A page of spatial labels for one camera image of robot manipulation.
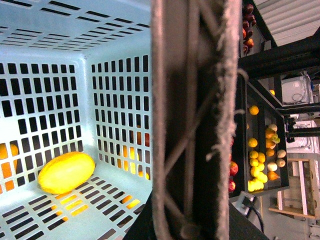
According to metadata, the wooden pallet crate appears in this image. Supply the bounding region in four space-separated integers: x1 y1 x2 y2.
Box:
268 158 320 220

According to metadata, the white appliance box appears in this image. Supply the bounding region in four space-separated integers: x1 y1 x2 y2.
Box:
281 75 314 106

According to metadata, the brown basket handle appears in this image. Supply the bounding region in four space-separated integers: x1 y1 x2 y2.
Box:
151 0 242 240

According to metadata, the black display shelf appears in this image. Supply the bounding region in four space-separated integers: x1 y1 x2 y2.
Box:
228 0 320 198

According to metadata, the yellow lemon pile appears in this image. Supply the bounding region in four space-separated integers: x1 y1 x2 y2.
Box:
248 150 268 193

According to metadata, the yellow mango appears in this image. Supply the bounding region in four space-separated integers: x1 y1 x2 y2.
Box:
38 151 96 195

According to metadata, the light blue plastic basket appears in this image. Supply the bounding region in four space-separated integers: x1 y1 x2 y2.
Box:
0 0 153 240

